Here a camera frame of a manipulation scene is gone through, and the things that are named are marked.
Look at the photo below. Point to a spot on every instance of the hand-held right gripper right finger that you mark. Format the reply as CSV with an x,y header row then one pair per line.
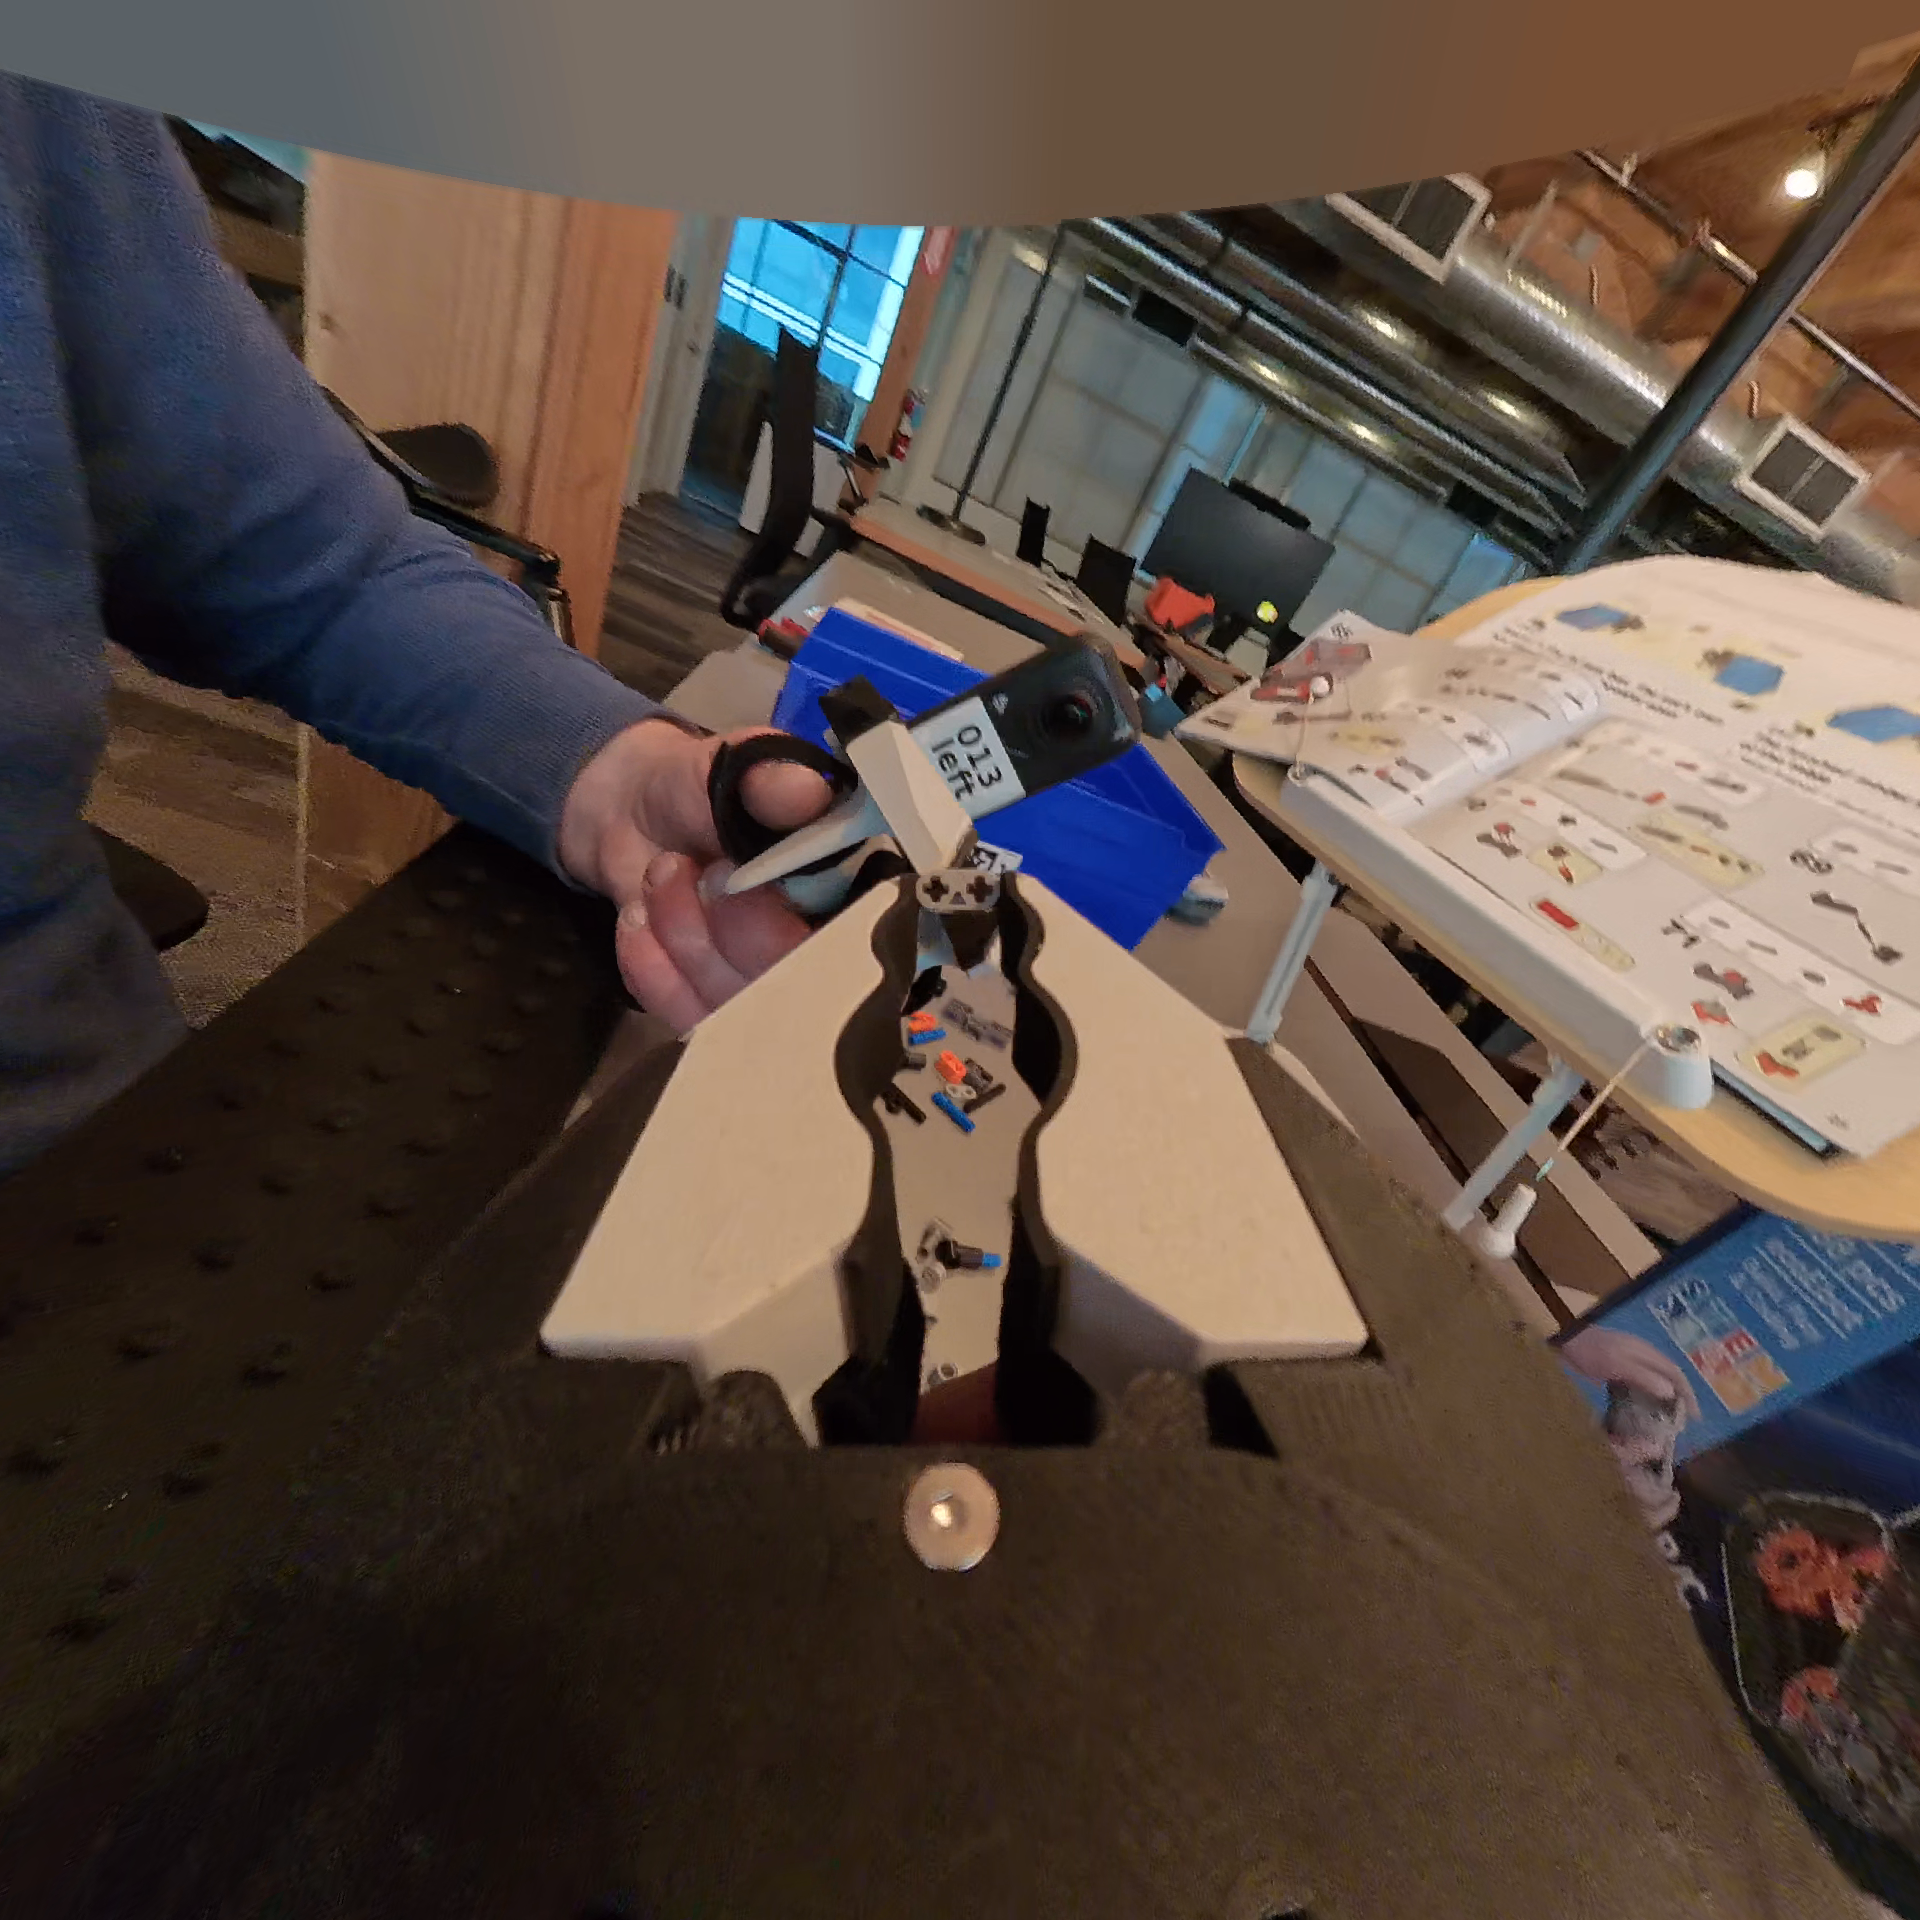
x,y
1200,1200

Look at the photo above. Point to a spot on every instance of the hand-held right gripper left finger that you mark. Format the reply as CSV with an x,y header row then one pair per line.
x,y
720,1200

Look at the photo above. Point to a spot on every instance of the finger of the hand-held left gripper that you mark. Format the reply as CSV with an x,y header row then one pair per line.
x,y
915,787

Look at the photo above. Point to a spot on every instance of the light grey cross-hole beam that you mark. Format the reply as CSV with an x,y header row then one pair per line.
x,y
959,893

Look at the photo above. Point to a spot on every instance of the person's left forearm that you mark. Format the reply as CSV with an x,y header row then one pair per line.
x,y
419,645

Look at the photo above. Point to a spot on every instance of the person's left hand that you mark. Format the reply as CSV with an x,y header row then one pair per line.
x,y
660,810

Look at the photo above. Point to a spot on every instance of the blue storage bin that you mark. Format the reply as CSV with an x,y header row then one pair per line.
x,y
1111,840

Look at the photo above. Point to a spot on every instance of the background wooden table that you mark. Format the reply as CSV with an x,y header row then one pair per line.
x,y
959,558

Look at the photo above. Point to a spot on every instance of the black connector with blue pin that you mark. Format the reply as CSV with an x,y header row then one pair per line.
x,y
959,1253

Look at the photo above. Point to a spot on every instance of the dark grey double cross block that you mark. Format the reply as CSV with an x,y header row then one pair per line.
x,y
974,1030

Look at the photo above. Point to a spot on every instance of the blue pin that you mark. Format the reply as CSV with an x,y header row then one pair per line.
x,y
953,1111

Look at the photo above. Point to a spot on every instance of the computer monitor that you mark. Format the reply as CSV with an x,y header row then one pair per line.
x,y
1238,548

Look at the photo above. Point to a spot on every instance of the black dimpled pad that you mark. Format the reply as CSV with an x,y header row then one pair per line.
x,y
226,1276

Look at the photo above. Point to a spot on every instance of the instruction booklet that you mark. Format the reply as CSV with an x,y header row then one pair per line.
x,y
1575,779

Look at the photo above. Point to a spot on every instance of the white book stand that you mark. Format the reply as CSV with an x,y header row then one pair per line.
x,y
1770,1189

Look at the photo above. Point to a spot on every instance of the printed toy box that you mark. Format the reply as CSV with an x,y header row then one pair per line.
x,y
1770,1304

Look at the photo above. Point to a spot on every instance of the black chair armrest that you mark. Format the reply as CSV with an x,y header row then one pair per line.
x,y
434,457

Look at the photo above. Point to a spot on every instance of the wooden pillar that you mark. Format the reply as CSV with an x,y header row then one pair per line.
x,y
495,376

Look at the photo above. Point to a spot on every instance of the black pole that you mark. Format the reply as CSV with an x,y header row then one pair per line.
x,y
1725,345

